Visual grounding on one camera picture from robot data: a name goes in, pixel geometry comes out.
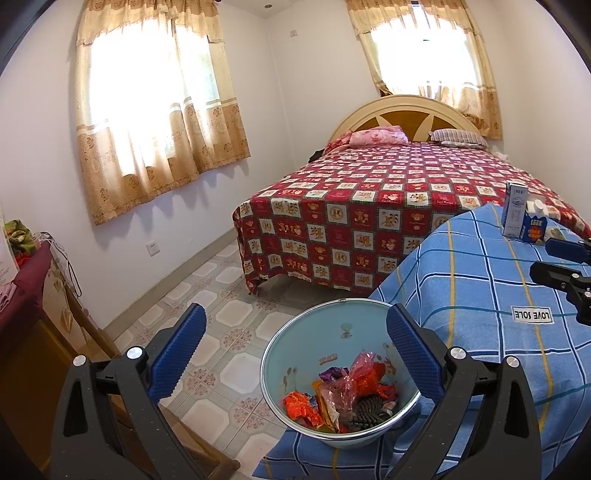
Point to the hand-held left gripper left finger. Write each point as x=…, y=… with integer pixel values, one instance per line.
x=178, y=353

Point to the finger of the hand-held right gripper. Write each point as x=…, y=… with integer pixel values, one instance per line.
x=568, y=249
x=556, y=274

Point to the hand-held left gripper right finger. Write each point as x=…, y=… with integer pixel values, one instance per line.
x=413, y=353

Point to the pink clear plastic wrapper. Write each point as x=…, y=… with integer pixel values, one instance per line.
x=364, y=376

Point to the black wrapper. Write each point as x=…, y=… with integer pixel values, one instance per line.
x=369, y=411

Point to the purple wrapper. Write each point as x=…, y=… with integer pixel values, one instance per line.
x=334, y=373

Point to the orange yellow snack wrapper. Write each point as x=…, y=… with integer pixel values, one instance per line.
x=325, y=408

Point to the light blue trash bin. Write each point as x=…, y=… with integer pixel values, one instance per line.
x=300, y=341

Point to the clear foil packet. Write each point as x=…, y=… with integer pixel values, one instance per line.
x=554, y=233

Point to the blue carton with white cap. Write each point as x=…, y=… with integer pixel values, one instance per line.
x=533, y=226

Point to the white blue milk carton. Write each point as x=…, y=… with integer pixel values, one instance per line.
x=515, y=210

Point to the blue plaid blanket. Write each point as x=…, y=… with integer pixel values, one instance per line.
x=485, y=286

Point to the white tissue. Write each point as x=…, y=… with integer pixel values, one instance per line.
x=501, y=154

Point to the wooden cabinet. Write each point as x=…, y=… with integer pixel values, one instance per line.
x=46, y=350

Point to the striped pillow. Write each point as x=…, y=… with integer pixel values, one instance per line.
x=457, y=137

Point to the red patterned bedspread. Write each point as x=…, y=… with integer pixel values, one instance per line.
x=369, y=194

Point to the dark red cloth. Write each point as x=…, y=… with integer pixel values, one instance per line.
x=27, y=272

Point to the beige patterned window curtain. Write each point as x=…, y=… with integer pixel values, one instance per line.
x=161, y=138
x=485, y=92

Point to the green patterned cloth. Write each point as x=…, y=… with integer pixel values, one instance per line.
x=16, y=235

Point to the pink pillow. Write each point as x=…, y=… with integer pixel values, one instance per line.
x=378, y=137

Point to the black item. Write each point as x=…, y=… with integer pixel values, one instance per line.
x=316, y=155

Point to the cream wooden headboard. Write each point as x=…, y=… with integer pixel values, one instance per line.
x=392, y=113

